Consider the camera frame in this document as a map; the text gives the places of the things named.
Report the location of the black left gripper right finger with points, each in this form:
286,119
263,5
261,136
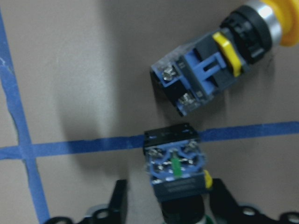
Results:
226,210

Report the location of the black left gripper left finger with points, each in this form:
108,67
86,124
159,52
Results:
113,213

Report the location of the green push button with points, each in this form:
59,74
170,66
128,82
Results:
176,166

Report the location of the yellow push button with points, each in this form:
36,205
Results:
193,73

